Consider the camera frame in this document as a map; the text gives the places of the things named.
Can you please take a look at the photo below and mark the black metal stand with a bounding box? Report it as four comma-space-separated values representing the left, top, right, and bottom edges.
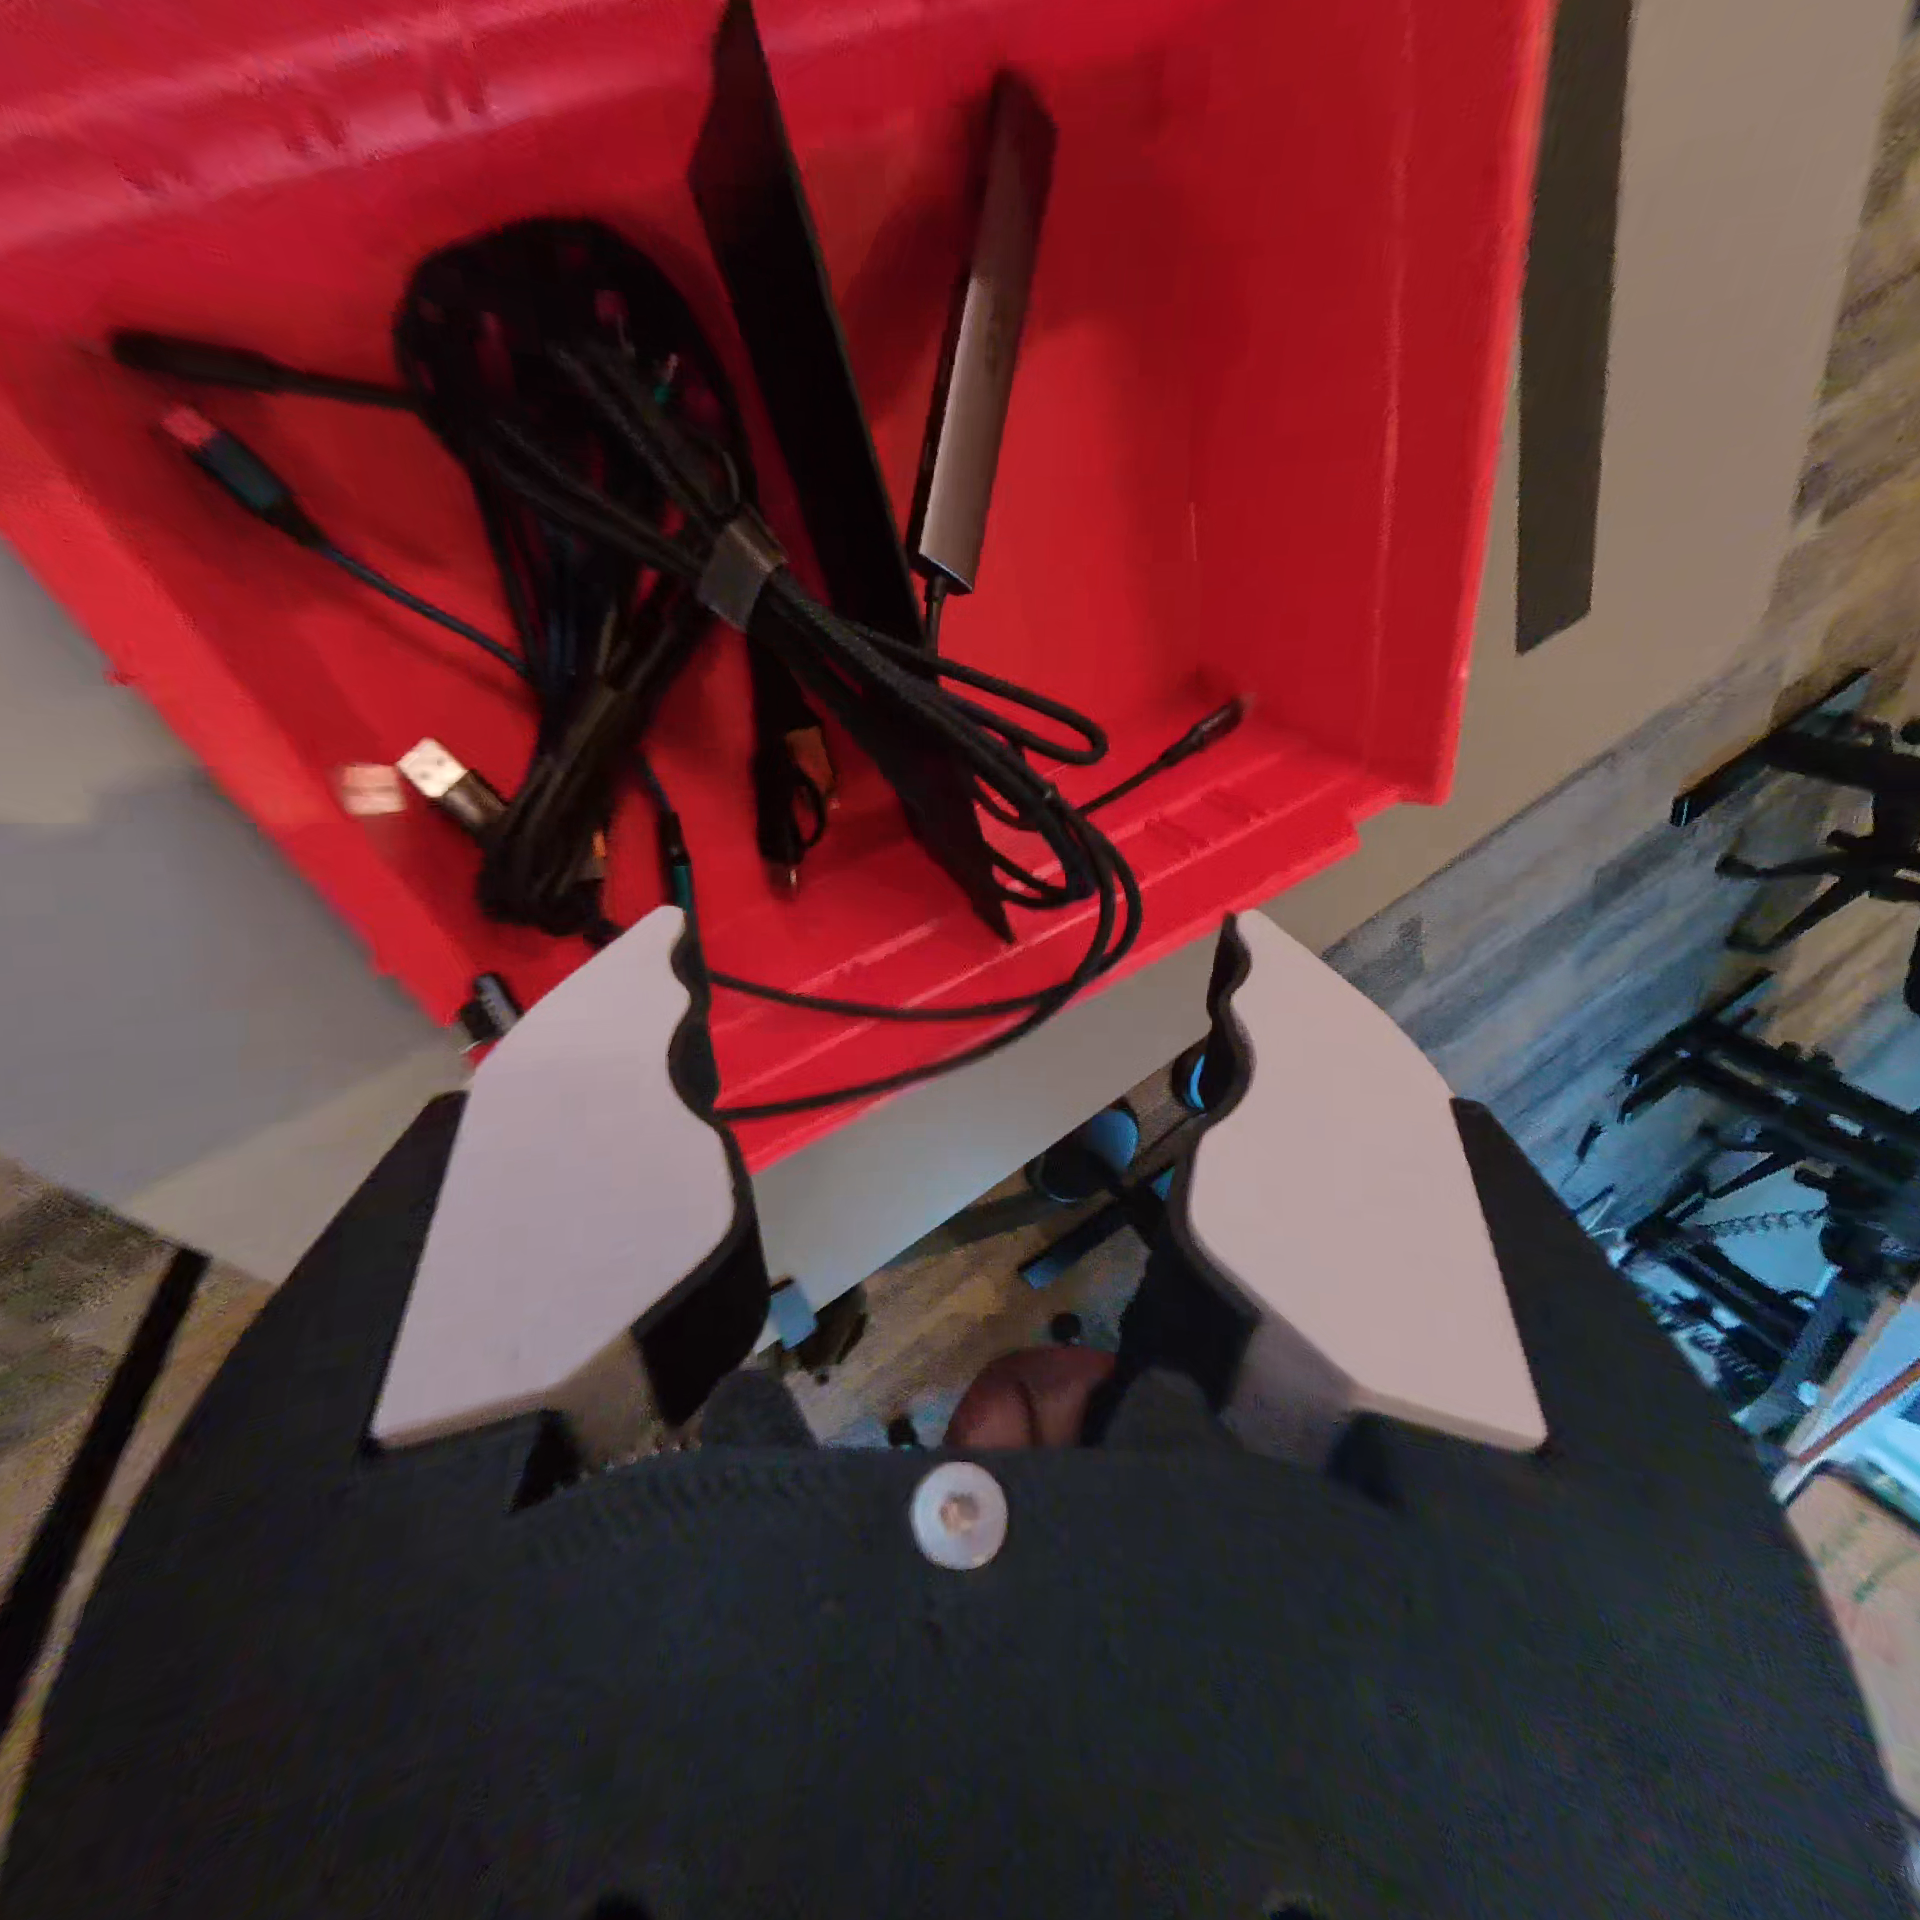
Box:
1672, 674, 1920, 955
1560, 975, 1920, 1413

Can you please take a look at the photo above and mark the cable with silver usb plug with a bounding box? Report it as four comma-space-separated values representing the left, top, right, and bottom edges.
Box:
392, 735, 511, 841

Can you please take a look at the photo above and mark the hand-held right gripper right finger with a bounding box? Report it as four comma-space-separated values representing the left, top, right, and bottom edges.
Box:
1110, 907, 1550, 1470

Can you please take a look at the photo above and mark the slim grey usb hub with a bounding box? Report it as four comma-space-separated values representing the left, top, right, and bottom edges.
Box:
904, 67, 1062, 591

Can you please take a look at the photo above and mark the person's right hand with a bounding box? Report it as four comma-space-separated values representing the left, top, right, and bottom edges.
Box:
943, 1346, 1120, 1453

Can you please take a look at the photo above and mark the red plastic bin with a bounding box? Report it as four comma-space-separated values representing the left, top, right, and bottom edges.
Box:
0, 0, 1553, 1173

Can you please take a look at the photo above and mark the black bin divider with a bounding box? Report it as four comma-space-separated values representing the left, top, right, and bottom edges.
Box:
682, 0, 1022, 948

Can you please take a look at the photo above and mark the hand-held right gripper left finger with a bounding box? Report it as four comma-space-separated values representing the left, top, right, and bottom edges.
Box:
366, 904, 774, 1450

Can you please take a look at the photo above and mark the thin black usb cable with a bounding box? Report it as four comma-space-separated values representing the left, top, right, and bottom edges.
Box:
156, 403, 530, 679

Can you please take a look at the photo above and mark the braided usb-c cable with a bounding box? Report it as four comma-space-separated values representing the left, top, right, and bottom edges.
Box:
392, 217, 1146, 1128

